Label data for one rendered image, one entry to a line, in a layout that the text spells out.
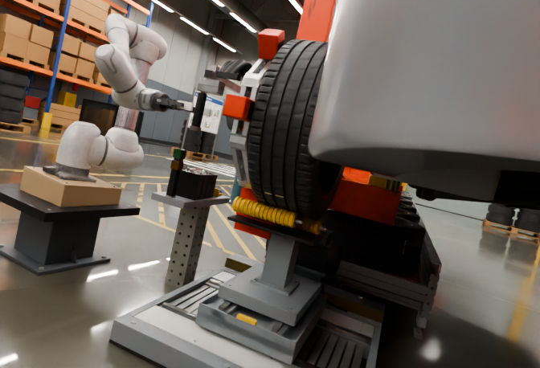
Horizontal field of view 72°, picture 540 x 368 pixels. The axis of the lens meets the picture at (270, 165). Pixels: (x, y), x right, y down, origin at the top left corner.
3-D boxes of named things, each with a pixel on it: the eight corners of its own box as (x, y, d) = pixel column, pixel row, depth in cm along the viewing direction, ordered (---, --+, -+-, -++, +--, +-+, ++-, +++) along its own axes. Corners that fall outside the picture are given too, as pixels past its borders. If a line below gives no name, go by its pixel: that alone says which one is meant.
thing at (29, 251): (-32, 246, 170) (-19, 182, 169) (69, 235, 215) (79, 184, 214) (30, 285, 148) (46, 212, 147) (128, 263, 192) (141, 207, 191)
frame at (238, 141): (235, 190, 124) (270, 31, 122) (218, 186, 127) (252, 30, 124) (284, 187, 175) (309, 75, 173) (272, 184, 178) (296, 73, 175)
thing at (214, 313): (290, 368, 116) (296, 339, 116) (194, 326, 128) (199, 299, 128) (323, 314, 163) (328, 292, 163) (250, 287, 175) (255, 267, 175)
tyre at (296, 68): (329, 226, 166) (296, 210, 105) (281, 212, 174) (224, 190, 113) (366, 91, 175) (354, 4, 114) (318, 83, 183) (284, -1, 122)
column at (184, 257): (182, 290, 174) (200, 204, 173) (164, 283, 178) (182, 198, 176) (193, 284, 184) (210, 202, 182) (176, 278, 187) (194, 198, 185)
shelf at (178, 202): (182, 209, 153) (184, 202, 153) (150, 198, 159) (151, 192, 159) (229, 202, 193) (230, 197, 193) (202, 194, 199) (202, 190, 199)
